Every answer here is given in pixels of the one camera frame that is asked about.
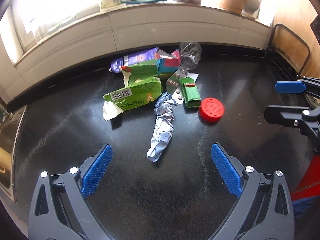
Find green toy truck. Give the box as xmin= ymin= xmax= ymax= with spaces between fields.
xmin=179 ymin=77 xmax=201 ymax=109

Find red round lid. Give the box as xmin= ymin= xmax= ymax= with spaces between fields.
xmin=199 ymin=98 xmax=225 ymax=123

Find clear plastic cup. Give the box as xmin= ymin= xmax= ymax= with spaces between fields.
xmin=179 ymin=41 xmax=202 ymax=70

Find wooden cutting board in rack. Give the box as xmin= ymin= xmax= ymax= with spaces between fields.
xmin=267 ymin=23 xmax=311 ymax=77

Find red cabinet doors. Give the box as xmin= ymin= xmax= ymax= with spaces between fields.
xmin=291 ymin=155 xmax=320 ymax=201

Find pink foil snack bag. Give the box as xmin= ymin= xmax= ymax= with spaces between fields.
xmin=156 ymin=49 xmax=181 ymax=68

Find green torn carton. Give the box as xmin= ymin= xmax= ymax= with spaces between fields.
xmin=103 ymin=77 xmax=163 ymax=121

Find stainless steel sink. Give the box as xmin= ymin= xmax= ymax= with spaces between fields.
xmin=0 ymin=106 xmax=28 ymax=203

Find white blue wrapper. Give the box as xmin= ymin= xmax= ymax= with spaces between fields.
xmin=146 ymin=92 xmax=177 ymax=163

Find purple snack bag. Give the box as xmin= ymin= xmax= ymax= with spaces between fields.
xmin=109 ymin=47 xmax=159 ymax=74

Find white stone mortar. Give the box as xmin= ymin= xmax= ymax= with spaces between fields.
xmin=241 ymin=0 xmax=260 ymax=20

